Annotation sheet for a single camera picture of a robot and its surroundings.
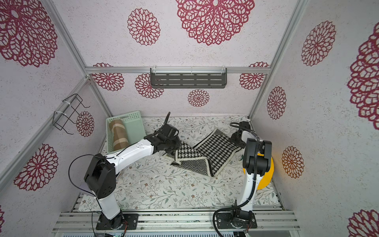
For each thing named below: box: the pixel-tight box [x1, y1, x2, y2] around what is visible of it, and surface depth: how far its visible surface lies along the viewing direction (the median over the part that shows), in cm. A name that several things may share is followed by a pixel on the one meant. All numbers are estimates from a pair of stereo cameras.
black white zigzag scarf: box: [163, 128, 242, 177], surface depth 97 cm
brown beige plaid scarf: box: [109, 118, 130, 151], surface depth 104 cm
